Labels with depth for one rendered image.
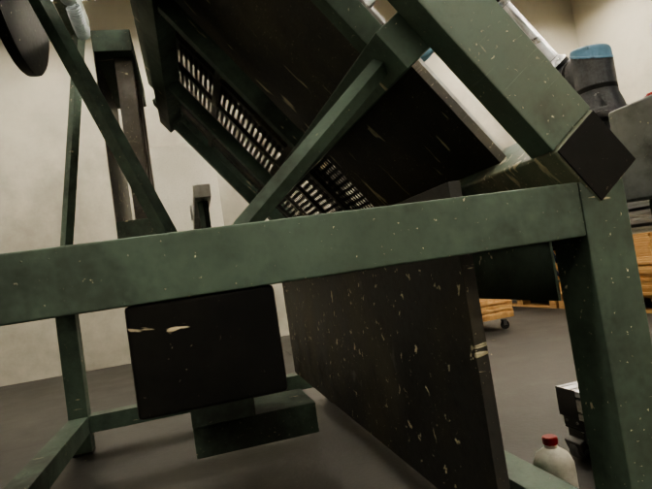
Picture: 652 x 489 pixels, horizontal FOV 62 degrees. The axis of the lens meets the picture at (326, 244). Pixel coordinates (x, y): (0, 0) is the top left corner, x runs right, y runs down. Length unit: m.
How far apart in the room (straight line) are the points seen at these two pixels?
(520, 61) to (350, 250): 0.42
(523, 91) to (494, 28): 0.11
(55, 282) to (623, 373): 0.86
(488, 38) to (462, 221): 0.30
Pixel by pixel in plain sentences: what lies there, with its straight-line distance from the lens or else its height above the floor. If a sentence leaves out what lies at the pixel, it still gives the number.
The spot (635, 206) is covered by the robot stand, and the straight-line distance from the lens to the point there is 1.72.
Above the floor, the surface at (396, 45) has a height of 1.06.
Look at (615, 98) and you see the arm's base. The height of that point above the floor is 1.08.
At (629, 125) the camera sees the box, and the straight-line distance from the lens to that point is 1.17.
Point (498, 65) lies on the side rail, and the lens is 0.95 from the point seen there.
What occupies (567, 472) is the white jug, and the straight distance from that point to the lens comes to 1.57.
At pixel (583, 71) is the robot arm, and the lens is 1.88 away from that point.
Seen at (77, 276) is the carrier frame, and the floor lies 0.75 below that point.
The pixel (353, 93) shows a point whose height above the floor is 1.00.
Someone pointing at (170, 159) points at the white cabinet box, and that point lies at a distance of 5.21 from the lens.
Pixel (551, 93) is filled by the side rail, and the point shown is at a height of 0.94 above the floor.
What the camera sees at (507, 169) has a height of 0.84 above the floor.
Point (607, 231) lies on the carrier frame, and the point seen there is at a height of 0.70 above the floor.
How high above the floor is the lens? 0.71
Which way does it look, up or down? 3 degrees up
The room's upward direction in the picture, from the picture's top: 9 degrees counter-clockwise
